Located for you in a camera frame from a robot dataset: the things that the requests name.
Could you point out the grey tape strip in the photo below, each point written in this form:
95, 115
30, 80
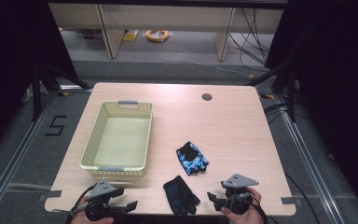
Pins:
54, 193
288, 200

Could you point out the blue camouflage fingerless glove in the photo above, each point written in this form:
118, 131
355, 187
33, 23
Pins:
192, 158

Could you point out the cream plastic basket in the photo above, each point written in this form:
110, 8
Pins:
119, 141

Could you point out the black curtain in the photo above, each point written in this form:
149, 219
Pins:
9, 62
338, 93

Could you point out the aluminium floor rail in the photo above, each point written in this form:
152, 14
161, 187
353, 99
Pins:
307, 161
15, 155

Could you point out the black metal stand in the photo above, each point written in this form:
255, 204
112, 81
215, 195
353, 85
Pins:
290, 93
37, 93

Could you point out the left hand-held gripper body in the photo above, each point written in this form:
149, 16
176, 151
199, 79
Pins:
101, 190

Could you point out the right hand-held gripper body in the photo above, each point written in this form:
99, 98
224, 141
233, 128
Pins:
238, 183

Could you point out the yellow packet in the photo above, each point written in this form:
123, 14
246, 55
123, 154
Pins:
130, 35

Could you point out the yellow black floor tape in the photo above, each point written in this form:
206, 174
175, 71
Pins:
268, 96
63, 93

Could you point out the person's right hand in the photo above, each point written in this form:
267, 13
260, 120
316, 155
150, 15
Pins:
254, 205

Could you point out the black fingerless glove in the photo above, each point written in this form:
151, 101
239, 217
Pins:
178, 195

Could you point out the person's left hand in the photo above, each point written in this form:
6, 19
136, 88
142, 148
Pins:
84, 218

